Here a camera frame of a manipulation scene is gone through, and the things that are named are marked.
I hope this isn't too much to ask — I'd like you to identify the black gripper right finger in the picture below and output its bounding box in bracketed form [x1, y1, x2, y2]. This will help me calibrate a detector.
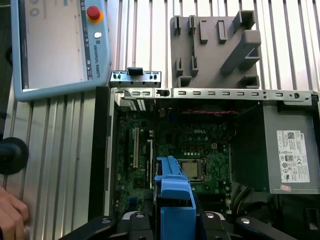
[199, 211, 296, 240]

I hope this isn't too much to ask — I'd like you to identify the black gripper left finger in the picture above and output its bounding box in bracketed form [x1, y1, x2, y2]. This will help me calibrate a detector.
[58, 211, 155, 240]

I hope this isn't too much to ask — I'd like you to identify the hard disk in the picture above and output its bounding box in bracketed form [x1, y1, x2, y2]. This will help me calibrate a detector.
[143, 155, 201, 240]

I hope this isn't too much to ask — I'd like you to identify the bare person hand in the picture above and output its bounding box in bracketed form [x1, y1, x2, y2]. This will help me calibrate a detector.
[0, 186, 31, 240]

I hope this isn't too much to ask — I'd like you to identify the CPU socket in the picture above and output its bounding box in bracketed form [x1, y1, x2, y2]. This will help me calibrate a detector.
[177, 158, 210, 184]

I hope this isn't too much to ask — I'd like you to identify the silver CPU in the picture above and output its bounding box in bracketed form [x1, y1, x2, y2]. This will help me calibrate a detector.
[181, 161, 203, 180]

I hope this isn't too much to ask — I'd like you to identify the white expansion slot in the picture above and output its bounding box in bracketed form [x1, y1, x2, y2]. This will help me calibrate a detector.
[132, 126, 140, 169]

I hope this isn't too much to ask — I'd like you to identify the black open PC case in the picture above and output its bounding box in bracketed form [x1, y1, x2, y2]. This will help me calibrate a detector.
[87, 86, 320, 240]

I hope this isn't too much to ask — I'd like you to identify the green motherboard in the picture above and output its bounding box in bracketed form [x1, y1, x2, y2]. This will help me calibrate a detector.
[114, 107, 234, 219]

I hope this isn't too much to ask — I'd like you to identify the grey power supply unit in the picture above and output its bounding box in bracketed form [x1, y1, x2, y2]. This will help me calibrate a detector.
[231, 99, 320, 195]

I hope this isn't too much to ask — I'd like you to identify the round black tool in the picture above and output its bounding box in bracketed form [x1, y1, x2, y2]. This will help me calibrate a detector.
[0, 136, 30, 176]

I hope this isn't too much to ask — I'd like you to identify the metal expansion card retainer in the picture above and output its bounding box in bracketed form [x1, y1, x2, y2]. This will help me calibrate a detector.
[109, 66, 163, 89]

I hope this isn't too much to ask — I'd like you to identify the grey plastic parts rack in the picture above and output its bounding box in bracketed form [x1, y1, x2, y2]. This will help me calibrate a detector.
[169, 9, 263, 90]

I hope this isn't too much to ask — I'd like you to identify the pale blue teach pendant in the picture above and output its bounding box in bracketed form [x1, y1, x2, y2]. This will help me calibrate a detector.
[10, 0, 113, 103]

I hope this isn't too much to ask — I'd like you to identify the yellow black wire bundle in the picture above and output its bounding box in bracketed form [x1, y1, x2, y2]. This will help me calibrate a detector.
[233, 184, 253, 214]

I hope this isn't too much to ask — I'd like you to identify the thin red fan wire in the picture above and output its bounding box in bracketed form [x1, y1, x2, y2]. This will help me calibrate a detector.
[181, 108, 238, 144]

